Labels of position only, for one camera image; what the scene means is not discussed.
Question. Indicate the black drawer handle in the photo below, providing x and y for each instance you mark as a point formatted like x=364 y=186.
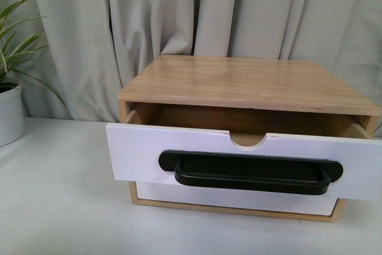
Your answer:
x=303 y=176

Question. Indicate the white drawer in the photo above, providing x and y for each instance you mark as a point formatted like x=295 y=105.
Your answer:
x=266 y=201
x=203 y=148

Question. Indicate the wooden drawer cabinet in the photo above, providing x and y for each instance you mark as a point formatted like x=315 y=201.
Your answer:
x=259 y=84

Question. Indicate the grey curtain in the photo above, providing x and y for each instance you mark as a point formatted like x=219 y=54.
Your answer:
x=95 y=47

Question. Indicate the white plant pot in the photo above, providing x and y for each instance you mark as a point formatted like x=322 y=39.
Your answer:
x=12 y=117

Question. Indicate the green spider plant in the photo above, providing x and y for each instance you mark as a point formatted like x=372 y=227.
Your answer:
x=26 y=61

